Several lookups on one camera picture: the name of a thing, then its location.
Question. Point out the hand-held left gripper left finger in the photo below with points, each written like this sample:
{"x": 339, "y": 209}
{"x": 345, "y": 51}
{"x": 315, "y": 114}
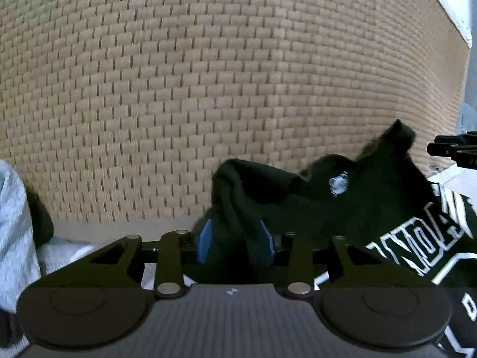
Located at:
{"x": 204, "y": 242}

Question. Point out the black printed t-shirt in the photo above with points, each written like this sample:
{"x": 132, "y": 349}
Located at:
{"x": 354, "y": 209}

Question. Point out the black and grey folded garment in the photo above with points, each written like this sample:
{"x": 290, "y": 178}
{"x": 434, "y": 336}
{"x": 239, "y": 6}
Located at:
{"x": 15, "y": 231}

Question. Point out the grey cloth with web print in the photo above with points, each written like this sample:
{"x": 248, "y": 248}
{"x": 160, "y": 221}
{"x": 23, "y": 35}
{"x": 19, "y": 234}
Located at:
{"x": 468, "y": 117}

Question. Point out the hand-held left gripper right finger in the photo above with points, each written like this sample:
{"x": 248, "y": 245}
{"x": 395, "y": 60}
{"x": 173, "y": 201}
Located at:
{"x": 269, "y": 244}

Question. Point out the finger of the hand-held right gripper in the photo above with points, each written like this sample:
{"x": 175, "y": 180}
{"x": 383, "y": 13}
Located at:
{"x": 451, "y": 151}
{"x": 454, "y": 138}

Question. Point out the woven straw mattress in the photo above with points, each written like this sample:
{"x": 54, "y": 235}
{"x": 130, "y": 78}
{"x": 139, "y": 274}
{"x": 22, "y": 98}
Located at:
{"x": 223, "y": 82}

